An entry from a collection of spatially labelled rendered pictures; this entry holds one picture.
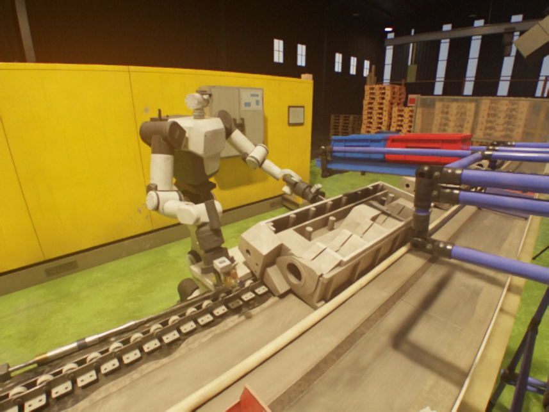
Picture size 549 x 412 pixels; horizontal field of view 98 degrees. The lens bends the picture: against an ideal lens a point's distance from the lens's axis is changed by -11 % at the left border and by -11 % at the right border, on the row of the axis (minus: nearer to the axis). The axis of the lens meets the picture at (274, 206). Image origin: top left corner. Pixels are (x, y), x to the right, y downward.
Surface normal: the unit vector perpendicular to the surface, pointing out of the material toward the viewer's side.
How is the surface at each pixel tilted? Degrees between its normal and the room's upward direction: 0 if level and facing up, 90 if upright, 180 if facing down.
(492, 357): 0
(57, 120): 90
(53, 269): 90
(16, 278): 90
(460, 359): 2
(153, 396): 0
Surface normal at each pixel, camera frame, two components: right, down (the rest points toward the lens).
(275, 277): 0.43, -0.54
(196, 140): 0.43, 0.32
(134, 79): 0.65, 0.26
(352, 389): 0.00, -0.94
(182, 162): -0.35, 0.53
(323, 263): -0.15, -0.75
